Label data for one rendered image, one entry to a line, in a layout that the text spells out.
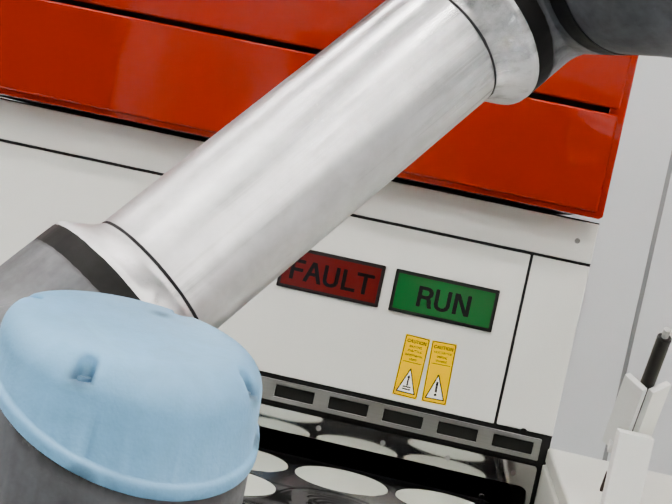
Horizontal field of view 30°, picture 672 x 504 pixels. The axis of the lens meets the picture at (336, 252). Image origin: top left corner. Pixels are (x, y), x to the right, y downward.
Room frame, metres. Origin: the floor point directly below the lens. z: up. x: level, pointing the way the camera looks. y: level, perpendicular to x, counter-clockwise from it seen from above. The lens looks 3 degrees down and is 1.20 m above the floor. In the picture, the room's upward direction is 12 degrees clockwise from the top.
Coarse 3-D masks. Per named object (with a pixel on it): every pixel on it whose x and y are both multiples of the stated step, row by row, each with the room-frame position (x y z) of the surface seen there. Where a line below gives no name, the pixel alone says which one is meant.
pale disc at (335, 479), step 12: (300, 468) 1.32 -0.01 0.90; (312, 468) 1.33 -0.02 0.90; (324, 468) 1.34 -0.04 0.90; (312, 480) 1.27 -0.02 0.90; (324, 480) 1.29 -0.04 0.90; (336, 480) 1.30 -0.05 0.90; (348, 480) 1.31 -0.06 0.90; (360, 480) 1.32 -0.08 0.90; (372, 480) 1.33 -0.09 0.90; (348, 492) 1.26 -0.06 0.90; (360, 492) 1.27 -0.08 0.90; (372, 492) 1.28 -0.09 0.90; (384, 492) 1.29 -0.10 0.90
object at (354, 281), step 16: (304, 256) 1.41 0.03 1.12; (320, 256) 1.41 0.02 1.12; (288, 272) 1.42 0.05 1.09; (304, 272) 1.41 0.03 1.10; (320, 272) 1.41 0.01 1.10; (336, 272) 1.41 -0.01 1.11; (352, 272) 1.41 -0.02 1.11; (368, 272) 1.41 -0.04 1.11; (320, 288) 1.41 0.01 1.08; (336, 288) 1.41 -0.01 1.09; (352, 288) 1.41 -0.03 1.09; (368, 288) 1.41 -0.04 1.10
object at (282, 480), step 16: (288, 464) 1.32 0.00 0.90; (304, 464) 1.34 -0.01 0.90; (320, 464) 1.35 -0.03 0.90; (272, 480) 1.24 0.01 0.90; (288, 480) 1.25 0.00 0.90; (304, 480) 1.27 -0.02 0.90; (384, 480) 1.34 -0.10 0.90; (400, 480) 1.36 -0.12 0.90; (256, 496) 1.17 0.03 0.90; (272, 496) 1.18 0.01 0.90; (288, 496) 1.19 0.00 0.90; (304, 496) 1.21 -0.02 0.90; (320, 496) 1.22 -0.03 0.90; (336, 496) 1.23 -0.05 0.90; (352, 496) 1.24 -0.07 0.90; (368, 496) 1.26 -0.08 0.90; (384, 496) 1.27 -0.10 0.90; (464, 496) 1.35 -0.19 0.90
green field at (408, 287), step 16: (400, 288) 1.40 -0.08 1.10; (416, 288) 1.40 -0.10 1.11; (432, 288) 1.40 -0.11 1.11; (448, 288) 1.40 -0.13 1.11; (464, 288) 1.40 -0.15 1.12; (400, 304) 1.40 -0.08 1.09; (416, 304) 1.40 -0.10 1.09; (432, 304) 1.40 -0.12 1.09; (448, 304) 1.40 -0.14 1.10; (464, 304) 1.40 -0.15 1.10; (480, 304) 1.40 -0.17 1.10; (464, 320) 1.40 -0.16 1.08; (480, 320) 1.40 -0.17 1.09
